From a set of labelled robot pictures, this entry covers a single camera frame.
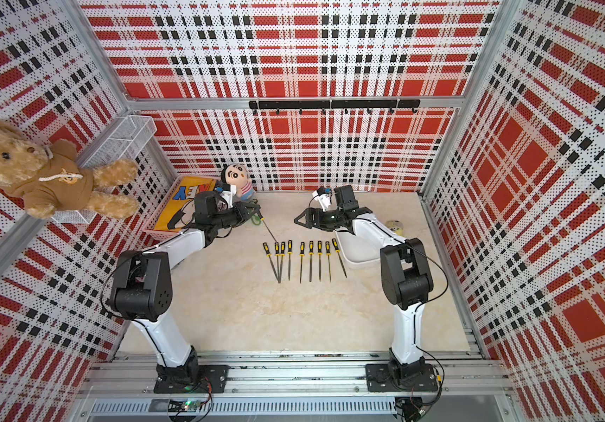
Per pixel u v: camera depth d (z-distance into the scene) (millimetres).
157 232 1014
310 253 1012
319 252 1014
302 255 1010
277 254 1012
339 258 1003
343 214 762
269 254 1012
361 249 989
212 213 767
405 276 529
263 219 909
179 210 1067
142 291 500
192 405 690
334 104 884
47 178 546
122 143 870
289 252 1012
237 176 1088
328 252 1012
